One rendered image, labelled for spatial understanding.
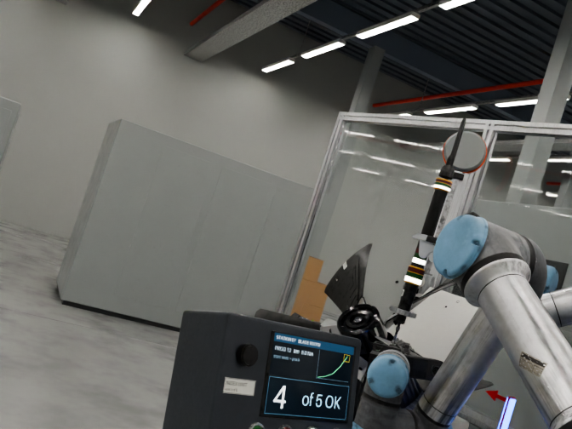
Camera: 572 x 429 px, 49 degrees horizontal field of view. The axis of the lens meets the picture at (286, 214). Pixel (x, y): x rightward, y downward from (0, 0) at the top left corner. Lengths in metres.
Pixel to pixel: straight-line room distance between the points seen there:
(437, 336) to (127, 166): 5.28
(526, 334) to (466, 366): 0.29
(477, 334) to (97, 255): 5.92
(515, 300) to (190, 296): 6.28
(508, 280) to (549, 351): 0.14
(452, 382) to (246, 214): 6.06
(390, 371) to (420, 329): 0.82
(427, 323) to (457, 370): 0.78
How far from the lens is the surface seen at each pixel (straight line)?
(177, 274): 7.08
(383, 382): 1.21
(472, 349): 1.25
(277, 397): 0.86
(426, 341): 1.98
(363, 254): 1.94
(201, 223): 7.07
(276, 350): 0.85
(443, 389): 1.29
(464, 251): 1.08
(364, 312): 1.70
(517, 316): 1.02
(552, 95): 8.27
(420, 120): 2.79
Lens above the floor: 1.36
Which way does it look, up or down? 2 degrees up
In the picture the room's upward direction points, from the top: 18 degrees clockwise
